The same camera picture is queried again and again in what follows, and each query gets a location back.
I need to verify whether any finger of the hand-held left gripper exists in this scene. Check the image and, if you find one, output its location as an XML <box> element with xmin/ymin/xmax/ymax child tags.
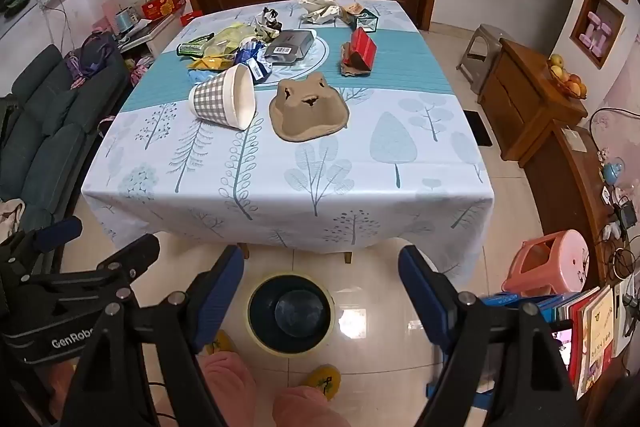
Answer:
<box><xmin>20</xmin><ymin>234</ymin><xmax>161</xmax><ymax>303</ymax></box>
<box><xmin>0</xmin><ymin>216</ymin><xmax>84</xmax><ymax>270</ymax></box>

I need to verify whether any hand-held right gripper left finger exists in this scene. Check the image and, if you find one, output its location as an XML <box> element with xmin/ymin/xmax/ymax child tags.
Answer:
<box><xmin>62</xmin><ymin>245</ymin><xmax>246</xmax><ymax>427</ymax></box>

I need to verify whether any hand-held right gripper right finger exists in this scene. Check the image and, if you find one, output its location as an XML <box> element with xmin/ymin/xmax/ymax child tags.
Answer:
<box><xmin>398</xmin><ymin>245</ymin><xmax>583</xmax><ymax>427</ymax></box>

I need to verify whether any round yellow-rimmed trash bin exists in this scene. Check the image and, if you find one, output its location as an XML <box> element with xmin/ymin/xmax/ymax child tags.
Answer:
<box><xmin>247</xmin><ymin>273</ymin><xmax>335</xmax><ymax>354</ymax></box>

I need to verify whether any checked paper cup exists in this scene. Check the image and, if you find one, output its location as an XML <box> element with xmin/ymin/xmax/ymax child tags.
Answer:
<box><xmin>188</xmin><ymin>64</ymin><xmax>257</xmax><ymax>130</ymax></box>

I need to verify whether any brown pulp cup carrier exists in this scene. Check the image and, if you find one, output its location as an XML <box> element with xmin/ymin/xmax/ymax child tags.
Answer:
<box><xmin>269</xmin><ymin>73</ymin><xmax>350</xmax><ymax>142</ymax></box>

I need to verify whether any green snack packet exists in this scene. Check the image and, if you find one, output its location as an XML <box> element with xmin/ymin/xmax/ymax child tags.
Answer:
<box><xmin>176</xmin><ymin>34</ymin><xmax>216</xmax><ymax>56</ymax></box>

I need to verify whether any blue wrapper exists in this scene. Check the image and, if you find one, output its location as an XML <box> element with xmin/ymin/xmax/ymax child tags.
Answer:
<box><xmin>235</xmin><ymin>42</ymin><xmax>273</xmax><ymax>85</ymax></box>

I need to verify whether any yellow plastic bag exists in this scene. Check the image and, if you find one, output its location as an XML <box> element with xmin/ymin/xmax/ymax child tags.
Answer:
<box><xmin>187</xmin><ymin>23</ymin><xmax>258</xmax><ymax>72</ymax></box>

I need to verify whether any black and white wrapper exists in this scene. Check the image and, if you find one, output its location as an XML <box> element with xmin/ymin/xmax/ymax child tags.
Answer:
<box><xmin>255</xmin><ymin>7</ymin><xmax>283</xmax><ymax>40</ymax></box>

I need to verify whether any dark green carton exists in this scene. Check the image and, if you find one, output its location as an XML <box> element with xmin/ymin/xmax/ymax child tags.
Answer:
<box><xmin>350</xmin><ymin>8</ymin><xmax>379</xmax><ymax>32</ymax></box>

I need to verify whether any cream cloth bag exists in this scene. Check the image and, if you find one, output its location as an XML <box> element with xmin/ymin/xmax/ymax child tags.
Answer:
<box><xmin>0</xmin><ymin>199</ymin><xmax>26</xmax><ymax>244</ymax></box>

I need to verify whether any dark green sofa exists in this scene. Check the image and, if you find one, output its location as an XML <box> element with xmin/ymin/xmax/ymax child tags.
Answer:
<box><xmin>0</xmin><ymin>44</ymin><xmax>128</xmax><ymax>278</ymax></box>

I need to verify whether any person's left leg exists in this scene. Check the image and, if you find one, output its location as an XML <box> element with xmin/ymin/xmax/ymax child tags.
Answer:
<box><xmin>197</xmin><ymin>349</ymin><xmax>258</xmax><ymax>427</ymax></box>

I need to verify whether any person's leg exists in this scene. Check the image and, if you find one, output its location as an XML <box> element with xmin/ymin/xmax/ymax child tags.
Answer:
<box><xmin>272</xmin><ymin>386</ymin><xmax>351</xmax><ymax>427</ymax></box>
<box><xmin>197</xmin><ymin>349</ymin><xmax>258</xmax><ymax>427</ymax></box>

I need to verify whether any yellow slipper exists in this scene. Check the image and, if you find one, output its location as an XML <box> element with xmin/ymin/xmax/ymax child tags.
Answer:
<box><xmin>306</xmin><ymin>364</ymin><xmax>342</xmax><ymax>400</ymax></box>

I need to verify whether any pink plastic stool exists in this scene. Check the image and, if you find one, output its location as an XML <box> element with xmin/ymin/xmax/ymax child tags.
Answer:
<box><xmin>502</xmin><ymin>229</ymin><xmax>591</xmax><ymax>295</ymax></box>

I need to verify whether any person's right leg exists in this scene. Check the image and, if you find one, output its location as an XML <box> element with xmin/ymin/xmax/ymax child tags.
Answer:
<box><xmin>272</xmin><ymin>386</ymin><xmax>351</xmax><ymax>427</ymax></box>

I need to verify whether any tree print tablecloth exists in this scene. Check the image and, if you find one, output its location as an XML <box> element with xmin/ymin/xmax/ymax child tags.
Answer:
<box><xmin>80</xmin><ymin>0</ymin><xmax>496</xmax><ymax>288</ymax></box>

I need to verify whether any black floor mat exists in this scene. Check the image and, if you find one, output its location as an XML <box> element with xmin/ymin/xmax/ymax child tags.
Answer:
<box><xmin>462</xmin><ymin>109</ymin><xmax>493</xmax><ymax>148</ymax></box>

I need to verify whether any purple bag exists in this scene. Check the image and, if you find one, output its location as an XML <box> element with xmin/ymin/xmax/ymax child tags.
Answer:
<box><xmin>65</xmin><ymin>32</ymin><xmax>122</xmax><ymax>84</ymax></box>

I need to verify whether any long wooden cabinet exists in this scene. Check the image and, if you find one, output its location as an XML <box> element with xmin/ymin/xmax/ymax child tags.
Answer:
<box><xmin>525</xmin><ymin>122</ymin><xmax>640</xmax><ymax>293</ymax></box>

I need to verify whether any row of children's books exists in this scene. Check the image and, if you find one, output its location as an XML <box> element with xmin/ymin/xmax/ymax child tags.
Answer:
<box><xmin>540</xmin><ymin>279</ymin><xmax>633</xmax><ymax>403</ymax></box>

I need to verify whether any small wooden cabinet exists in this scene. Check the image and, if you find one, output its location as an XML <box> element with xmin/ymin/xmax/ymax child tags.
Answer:
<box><xmin>477</xmin><ymin>38</ymin><xmax>588</xmax><ymax>168</ymax></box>

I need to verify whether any white side table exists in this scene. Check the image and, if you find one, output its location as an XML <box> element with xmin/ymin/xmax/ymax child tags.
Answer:
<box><xmin>117</xmin><ymin>14</ymin><xmax>177</xmax><ymax>58</ymax></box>

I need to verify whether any metal pot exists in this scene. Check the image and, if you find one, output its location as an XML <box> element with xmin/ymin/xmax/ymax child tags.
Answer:
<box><xmin>115</xmin><ymin>7</ymin><xmax>142</xmax><ymax>34</ymax></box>

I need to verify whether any grey plastic stool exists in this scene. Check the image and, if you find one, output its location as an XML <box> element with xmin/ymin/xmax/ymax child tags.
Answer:
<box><xmin>456</xmin><ymin>24</ymin><xmax>516</xmax><ymax>92</ymax></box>

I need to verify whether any large red gift box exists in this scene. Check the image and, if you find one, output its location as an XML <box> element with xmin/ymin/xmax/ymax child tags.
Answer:
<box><xmin>141</xmin><ymin>0</ymin><xmax>187</xmax><ymax>20</ymax></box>

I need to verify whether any bowl of fruit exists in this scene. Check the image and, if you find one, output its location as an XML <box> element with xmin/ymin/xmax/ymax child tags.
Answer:
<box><xmin>546</xmin><ymin>53</ymin><xmax>587</xmax><ymax>100</ymax></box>

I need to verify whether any crumpled white plastic bag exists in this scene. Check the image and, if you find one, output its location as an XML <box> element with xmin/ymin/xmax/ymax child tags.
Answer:
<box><xmin>299</xmin><ymin>0</ymin><xmax>342</xmax><ymax>25</ymax></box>

